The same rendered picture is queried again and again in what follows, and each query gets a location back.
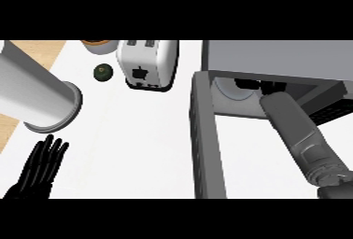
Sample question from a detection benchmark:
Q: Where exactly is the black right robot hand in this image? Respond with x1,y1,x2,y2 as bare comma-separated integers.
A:
233,77,290,96

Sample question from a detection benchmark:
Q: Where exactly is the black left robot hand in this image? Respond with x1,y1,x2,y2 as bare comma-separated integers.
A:
3,134,71,200

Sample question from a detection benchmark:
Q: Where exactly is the pale round microwave turntable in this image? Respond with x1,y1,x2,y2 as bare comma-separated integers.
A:
214,77,260,102

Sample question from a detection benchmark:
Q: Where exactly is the grey microwave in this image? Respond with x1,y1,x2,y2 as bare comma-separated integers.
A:
200,39,353,126

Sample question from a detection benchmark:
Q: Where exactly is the grey microwave door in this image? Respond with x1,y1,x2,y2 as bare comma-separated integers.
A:
189,70,229,200

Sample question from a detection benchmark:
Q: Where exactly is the white toaster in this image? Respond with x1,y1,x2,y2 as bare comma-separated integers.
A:
114,39,180,93

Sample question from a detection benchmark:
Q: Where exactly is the large white cylinder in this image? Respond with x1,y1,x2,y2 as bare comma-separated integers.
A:
0,40,84,134

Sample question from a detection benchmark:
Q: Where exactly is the dark green avocado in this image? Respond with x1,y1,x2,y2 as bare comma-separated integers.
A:
93,63,115,83

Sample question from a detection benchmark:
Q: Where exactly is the white cup with brown contents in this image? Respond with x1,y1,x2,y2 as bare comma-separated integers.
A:
80,39,123,56

